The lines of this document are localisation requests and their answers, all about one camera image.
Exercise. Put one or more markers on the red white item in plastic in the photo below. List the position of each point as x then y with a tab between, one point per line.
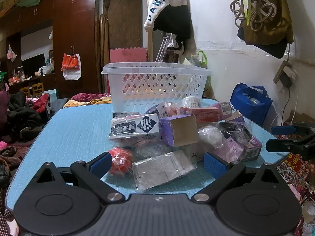
168	110

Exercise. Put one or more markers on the pink labelled box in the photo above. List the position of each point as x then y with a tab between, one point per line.
225	110

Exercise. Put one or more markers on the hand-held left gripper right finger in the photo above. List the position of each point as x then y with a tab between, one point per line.
214	165

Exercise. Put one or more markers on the white black sweatshirt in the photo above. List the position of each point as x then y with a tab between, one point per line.
169	12

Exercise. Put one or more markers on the metal crutch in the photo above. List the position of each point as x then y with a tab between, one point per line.
162	49

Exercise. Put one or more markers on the grey yarn bundle in plastic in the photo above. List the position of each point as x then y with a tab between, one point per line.
151	149

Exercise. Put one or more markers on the yellow wooden chair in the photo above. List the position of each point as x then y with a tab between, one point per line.
25	91
38	89

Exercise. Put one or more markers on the blue tote bag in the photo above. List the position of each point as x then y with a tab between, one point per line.
251	104

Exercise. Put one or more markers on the dark item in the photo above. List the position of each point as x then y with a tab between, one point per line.
235	130

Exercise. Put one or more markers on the knotted white plastic bag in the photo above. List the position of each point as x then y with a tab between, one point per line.
46	68

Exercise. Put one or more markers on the white yarn ball in plastic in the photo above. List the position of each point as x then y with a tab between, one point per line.
211	136

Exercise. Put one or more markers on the pink foam mat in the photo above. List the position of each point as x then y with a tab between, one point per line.
128	55

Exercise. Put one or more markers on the white plastic basket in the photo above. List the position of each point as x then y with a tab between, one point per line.
157	86

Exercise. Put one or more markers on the black hanging bag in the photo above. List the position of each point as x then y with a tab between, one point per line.
273	48

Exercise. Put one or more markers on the purple cardboard box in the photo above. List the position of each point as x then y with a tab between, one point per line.
181	130

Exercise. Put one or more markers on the brown hanging bag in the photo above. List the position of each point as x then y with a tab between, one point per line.
278	24

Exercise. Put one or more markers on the red patterned cloth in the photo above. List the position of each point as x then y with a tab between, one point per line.
295	174

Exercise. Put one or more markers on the black white patterned box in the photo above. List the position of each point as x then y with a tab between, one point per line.
134	127

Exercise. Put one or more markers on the red ball in plastic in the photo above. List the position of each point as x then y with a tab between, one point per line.
120	162

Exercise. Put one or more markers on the wall socket with charger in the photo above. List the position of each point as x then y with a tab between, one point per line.
286	75

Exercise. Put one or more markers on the lilac packet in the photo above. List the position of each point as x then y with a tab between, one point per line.
228	150

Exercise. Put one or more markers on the yellow blanket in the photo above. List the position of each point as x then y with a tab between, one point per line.
98	101

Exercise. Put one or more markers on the orange white plastic bag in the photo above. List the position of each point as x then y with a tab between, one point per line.
71	65

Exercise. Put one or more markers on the grey packet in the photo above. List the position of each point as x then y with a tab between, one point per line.
162	170

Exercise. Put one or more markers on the pile of dark clothes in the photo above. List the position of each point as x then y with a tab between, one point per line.
23	114

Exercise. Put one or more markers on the brown wooden board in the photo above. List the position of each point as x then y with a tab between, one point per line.
125	22

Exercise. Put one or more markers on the small purple box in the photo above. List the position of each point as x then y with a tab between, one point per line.
252	150

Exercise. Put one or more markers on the black television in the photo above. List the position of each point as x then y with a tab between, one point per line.
33	65

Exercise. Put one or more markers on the small white plastic bag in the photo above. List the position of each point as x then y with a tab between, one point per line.
11	53

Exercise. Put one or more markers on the green bag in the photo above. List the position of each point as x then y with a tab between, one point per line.
202	59

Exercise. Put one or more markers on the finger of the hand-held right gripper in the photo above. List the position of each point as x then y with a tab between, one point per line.
283	145
283	129

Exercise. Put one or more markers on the brown wooden wardrobe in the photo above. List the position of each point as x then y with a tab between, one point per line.
73	36

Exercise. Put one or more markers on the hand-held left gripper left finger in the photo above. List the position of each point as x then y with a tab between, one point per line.
101	165

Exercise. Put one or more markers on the red garment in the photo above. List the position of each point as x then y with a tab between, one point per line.
40	102

